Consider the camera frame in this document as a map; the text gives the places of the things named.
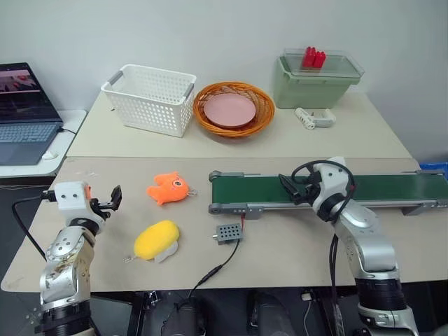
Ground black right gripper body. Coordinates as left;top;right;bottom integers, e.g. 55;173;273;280
295;173;323;207

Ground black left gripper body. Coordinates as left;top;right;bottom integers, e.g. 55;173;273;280
89;197;114;221

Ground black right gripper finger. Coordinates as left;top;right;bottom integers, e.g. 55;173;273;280
278;173;302;197
284;186;303;204

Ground green conveyor belt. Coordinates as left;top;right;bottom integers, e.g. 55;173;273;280
208;169;448;220

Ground orange plush toy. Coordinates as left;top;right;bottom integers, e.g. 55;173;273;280
146;170;201;207

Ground yellow plush toy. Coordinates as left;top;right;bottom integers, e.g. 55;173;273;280
122;218;181;264

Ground white plastic clamp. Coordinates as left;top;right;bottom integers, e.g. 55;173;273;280
294;106;337;132

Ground grey perforated control box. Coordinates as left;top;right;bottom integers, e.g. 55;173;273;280
211;223;245;246

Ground orange woven basket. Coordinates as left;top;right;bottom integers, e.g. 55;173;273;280
192;80;277;139

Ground white side table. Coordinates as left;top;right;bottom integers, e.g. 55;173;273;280
0;109;88;180

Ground green storage box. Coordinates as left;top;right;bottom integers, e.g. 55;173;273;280
272;55;362;110

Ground pink plate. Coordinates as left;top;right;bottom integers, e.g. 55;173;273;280
203;94;258;129

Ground white perforated plastic basket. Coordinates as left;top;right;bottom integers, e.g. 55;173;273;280
100;63;197;138

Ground dark blue laptop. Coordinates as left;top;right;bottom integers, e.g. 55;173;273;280
0;62;64;167

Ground clear plastic lid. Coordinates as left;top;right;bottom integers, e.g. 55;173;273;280
281;47;366;79

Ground red toy blocks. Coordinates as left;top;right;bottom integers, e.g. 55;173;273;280
301;45;328;69

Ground blue plastic crate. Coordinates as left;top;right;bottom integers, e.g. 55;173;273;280
418;161;448;176

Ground dark rounded shape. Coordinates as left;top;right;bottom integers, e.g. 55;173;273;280
160;297;208;336

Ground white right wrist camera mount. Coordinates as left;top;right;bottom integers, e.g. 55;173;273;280
312;156;351;204

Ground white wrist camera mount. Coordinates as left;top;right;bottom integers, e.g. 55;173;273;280
53;181;93;211
312;156;351;204

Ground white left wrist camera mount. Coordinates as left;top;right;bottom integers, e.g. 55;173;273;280
53;181;93;211

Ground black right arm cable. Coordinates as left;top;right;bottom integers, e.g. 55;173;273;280
291;160;357;336

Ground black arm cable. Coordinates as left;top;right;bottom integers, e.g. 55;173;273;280
291;160;357;336
11;190;57;260

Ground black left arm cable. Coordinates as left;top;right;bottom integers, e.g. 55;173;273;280
11;190;57;260

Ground black control box cable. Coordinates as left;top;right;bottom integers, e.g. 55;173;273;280
188;240;242;299

